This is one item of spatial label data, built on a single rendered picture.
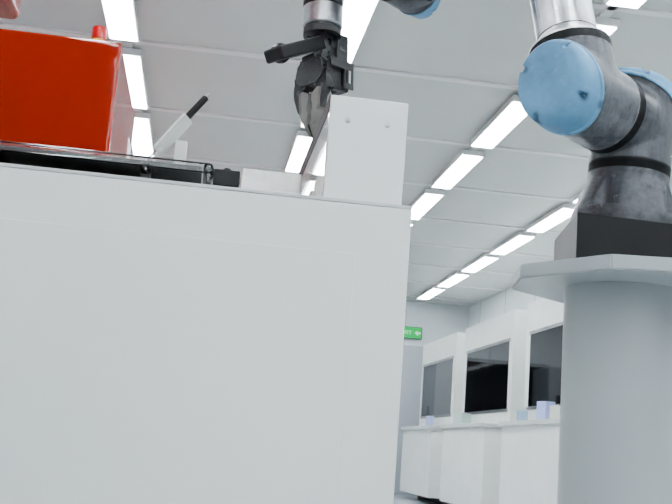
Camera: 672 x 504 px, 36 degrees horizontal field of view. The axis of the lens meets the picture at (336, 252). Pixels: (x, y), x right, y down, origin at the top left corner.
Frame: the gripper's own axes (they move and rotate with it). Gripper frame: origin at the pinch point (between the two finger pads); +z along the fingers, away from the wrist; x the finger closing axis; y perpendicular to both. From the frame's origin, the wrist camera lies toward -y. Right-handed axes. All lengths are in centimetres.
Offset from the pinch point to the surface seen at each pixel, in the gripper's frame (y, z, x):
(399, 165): -32, 25, -54
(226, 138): 314, -179, 458
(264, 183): -34, 23, -30
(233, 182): -37, 23, -27
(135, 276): -60, 41, -42
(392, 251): -37, 37, -57
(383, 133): -34, 21, -52
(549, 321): 614, -71, 386
